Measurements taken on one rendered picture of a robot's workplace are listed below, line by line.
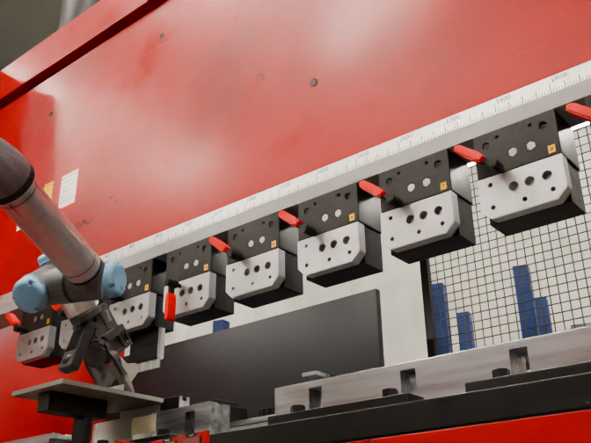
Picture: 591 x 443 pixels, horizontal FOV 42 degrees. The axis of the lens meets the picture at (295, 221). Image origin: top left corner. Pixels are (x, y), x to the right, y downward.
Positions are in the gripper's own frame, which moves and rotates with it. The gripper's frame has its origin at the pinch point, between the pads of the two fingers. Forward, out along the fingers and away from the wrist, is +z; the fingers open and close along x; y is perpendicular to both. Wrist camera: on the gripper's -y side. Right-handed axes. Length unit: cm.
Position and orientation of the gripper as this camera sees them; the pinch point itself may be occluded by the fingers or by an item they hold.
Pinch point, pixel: (119, 395)
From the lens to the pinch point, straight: 178.1
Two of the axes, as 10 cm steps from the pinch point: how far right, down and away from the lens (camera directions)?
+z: 4.2, 9.0, 1.4
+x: -7.7, 2.7, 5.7
